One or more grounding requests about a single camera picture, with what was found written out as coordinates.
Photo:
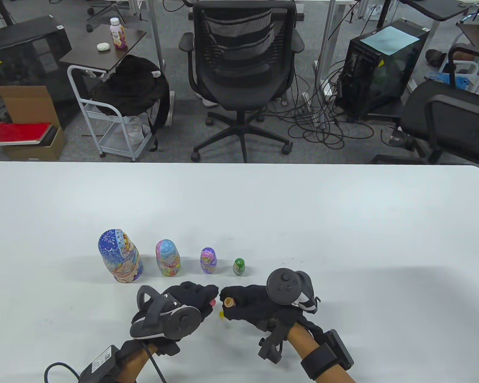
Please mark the person's right hand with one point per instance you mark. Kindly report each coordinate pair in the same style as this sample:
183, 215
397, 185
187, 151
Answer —
251, 303

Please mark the person's left hand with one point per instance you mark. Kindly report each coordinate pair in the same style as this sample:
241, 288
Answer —
195, 295

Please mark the mini Russian doll base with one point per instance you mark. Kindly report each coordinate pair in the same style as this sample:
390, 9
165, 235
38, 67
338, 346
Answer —
228, 302

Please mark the small purple Russian doll base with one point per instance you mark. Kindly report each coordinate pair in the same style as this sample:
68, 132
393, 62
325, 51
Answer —
209, 269

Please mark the medium Russian doll base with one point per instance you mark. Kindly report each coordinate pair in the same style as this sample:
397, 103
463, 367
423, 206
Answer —
171, 269

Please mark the tiny green Russian doll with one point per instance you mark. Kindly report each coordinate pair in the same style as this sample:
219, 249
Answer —
239, 262

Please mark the small purple Russian doll top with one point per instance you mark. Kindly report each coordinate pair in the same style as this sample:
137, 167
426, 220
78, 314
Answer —
208, 254

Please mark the medium light blue doll top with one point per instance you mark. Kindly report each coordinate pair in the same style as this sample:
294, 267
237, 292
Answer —
165, 248

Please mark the large Russian doll base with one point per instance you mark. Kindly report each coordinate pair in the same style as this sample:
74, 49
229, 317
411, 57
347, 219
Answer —
123, 273

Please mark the large blue Russian doll top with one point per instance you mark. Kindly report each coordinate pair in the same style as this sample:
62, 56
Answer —
111, 243

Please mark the person's left forearm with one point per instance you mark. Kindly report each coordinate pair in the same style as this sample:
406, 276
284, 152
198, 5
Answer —
135, 365

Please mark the person's right forearm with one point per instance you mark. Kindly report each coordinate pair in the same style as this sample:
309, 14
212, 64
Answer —
299, 343

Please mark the black VR controller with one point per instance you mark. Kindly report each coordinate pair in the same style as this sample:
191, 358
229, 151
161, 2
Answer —
179, 321
283, 289

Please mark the white metal cart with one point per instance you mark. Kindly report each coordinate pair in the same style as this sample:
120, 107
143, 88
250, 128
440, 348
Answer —
117, 143

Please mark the white power strip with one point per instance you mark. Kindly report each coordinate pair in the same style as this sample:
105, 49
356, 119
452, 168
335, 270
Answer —
308, 101

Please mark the black backpack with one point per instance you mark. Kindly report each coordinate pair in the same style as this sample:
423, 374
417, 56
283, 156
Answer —
131, 87

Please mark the black mesh office chair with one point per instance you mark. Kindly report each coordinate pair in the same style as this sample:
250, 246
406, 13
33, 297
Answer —
239, 79

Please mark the red notebook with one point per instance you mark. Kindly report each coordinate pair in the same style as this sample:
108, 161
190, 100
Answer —
20, 131

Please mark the black computer tower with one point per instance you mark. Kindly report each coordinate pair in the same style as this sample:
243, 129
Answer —
367, 79

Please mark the cardboard box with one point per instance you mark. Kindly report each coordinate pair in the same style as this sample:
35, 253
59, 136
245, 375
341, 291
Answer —
28, 103

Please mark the dark wood side table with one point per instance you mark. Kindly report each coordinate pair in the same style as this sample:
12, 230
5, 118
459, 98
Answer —
99, 56

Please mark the white earbuds case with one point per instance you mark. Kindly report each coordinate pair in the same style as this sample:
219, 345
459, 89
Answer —
103, 46

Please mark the white desk leg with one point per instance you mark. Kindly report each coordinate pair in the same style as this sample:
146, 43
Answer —
328, 44
156, 32

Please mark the bottle with purple label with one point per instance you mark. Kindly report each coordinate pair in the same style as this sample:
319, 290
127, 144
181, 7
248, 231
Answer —
119, 36

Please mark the light blue paper sheet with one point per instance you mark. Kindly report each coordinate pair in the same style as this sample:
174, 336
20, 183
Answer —
389, 40

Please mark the black equipment cabinet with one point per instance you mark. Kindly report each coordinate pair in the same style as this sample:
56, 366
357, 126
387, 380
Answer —
24, 52

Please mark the grey chair star base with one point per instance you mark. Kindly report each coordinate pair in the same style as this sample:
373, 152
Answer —
103, 8

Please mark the blue bag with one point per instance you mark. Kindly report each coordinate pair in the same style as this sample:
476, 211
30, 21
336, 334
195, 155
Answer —
459, 79

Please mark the black desk top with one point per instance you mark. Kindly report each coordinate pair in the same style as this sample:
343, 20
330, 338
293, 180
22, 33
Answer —
435, 10

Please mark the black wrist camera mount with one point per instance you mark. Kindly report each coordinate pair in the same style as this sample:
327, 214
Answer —
169, 349
271, 349

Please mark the black chair with grey frame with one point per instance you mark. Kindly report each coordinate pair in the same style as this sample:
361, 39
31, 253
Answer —
443, 111

